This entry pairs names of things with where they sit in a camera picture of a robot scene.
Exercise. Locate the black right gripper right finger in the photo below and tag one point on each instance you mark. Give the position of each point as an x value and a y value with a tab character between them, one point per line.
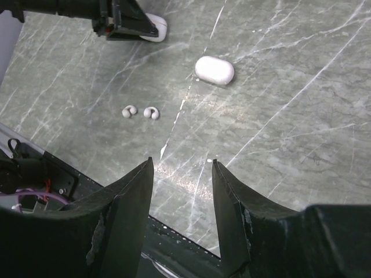
261	238

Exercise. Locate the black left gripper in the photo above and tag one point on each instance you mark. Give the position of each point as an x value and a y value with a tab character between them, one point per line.
119	20

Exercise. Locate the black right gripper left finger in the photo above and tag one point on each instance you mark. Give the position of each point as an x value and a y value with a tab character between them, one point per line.
100	235

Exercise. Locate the white square charging case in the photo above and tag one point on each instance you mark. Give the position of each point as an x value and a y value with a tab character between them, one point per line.
160	24

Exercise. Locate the white oval charging case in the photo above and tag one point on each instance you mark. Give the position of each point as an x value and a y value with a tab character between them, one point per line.
214	70

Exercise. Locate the white clip earbud right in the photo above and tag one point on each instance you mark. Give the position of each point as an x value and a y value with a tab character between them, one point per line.
151	112

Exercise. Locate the white clip earbud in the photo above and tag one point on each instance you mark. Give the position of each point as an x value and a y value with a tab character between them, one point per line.
151	112
128	111

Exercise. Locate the white clip earbud left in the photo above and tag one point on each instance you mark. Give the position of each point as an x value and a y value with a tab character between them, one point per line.
128	111

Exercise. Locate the aluminium frame rail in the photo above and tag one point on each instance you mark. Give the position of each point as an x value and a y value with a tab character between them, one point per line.
26	147

